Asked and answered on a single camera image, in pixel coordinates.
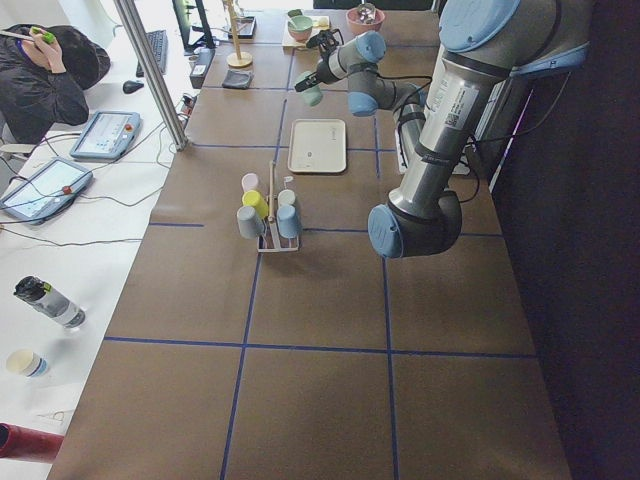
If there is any red cylinder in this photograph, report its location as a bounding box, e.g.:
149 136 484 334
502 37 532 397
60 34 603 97
1 423 64 464

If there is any grey cup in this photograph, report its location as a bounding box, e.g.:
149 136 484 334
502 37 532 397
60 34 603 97
236 206 266 239

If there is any folded grey cloth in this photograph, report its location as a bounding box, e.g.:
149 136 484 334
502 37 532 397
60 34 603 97
221 69 253 90

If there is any pink bowl with ice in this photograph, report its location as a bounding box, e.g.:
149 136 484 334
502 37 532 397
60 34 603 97
346 4 386 35

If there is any black keyboard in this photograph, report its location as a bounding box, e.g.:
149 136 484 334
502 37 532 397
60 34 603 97
146 30 169 75

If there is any wooden mug tree stand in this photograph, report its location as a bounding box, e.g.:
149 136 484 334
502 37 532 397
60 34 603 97
224 0 253 69

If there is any green ceramic bowl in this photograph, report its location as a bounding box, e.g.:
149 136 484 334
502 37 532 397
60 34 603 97
287 15 313 34

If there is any white cup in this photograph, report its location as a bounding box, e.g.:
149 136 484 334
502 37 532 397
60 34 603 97
277 189 299 209

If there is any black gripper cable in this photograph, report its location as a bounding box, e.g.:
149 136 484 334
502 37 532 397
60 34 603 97
374 69 482 208

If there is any teach pendant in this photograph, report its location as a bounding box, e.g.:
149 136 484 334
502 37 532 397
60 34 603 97
1 157 94 224
69 111 141 162

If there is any black box with label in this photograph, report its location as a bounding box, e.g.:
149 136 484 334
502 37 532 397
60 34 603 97
188 47 215 89

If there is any upper teach pendant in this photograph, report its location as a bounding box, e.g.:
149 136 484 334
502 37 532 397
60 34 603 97
69 111 141 162

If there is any yellow cup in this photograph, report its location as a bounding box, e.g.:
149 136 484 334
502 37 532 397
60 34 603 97
242 190 269 219

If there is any clear water bottle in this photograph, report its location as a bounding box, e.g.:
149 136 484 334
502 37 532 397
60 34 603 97
14 276 86 329

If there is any white cup rack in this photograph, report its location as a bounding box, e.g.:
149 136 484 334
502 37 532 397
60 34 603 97
258 161 301 253

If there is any lower teach pendant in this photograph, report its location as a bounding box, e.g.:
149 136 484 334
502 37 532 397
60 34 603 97
1 157 94 224

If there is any pink bowl under green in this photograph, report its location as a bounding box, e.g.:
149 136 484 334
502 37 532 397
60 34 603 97
288 27 313 43

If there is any beige plastic tray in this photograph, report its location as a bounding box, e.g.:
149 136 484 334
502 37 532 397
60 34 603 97
287 119 347 174

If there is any blue cup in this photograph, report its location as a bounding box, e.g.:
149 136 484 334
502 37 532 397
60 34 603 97
276 204 302 239

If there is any person in black jacket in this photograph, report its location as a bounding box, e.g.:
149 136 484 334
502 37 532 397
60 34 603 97
1 24 111 144

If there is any black computer mouse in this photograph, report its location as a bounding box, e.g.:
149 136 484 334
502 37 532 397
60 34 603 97
122 80 145 95

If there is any paper cup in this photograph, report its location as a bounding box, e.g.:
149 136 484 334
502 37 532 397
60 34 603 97
5 349 48 378

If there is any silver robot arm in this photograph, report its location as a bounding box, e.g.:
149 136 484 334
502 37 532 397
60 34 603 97
295 1 594 258

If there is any bamboo cutting board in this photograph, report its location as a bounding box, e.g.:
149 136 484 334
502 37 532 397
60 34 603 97
282 15 331 47

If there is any pink cup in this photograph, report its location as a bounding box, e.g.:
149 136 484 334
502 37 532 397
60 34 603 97
241 172 261 192

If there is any green cup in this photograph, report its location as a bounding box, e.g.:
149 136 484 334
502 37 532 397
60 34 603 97
297 81 323 107

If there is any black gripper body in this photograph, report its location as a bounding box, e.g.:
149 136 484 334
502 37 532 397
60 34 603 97
314 53 348 85

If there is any aluminium frame post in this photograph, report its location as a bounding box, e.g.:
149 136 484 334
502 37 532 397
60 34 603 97
114 0 188 151

